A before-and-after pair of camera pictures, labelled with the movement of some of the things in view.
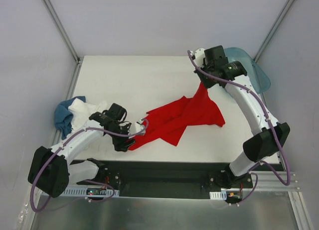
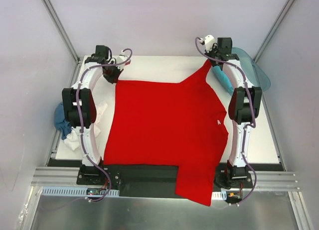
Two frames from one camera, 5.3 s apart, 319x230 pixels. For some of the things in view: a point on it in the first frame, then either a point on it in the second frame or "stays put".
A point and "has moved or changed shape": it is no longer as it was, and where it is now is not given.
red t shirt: [169, 122] has moved or changed shape
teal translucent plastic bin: [259, 78] stays put
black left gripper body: [119, 139] → [111, 74]
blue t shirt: [63, 117] stays put
